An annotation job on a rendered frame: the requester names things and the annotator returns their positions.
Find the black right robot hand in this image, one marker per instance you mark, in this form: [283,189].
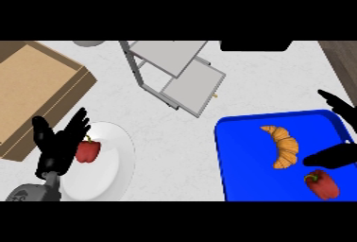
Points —
[335,157]

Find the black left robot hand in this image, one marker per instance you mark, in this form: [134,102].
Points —
[55,148]

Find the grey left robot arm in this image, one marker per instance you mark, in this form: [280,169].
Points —
[36,190]

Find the orange croissant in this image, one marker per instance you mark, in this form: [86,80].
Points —
[283,145]

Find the blue tray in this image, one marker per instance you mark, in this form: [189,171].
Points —
[279,157]

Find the grey tiered shelf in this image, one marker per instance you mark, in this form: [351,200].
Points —
[179,74]

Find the red bell pepper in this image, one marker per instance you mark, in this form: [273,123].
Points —
[323,185]
[87,150]

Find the white round plate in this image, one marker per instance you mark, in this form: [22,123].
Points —
[99,162]

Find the brown cardboard box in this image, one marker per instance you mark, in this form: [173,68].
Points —
[37,94]

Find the dark wooden panel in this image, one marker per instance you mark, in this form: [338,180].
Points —
[342,63]

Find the grey round object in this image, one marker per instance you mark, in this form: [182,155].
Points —
[89,43]

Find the black appliance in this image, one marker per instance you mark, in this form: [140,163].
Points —
[254,45]

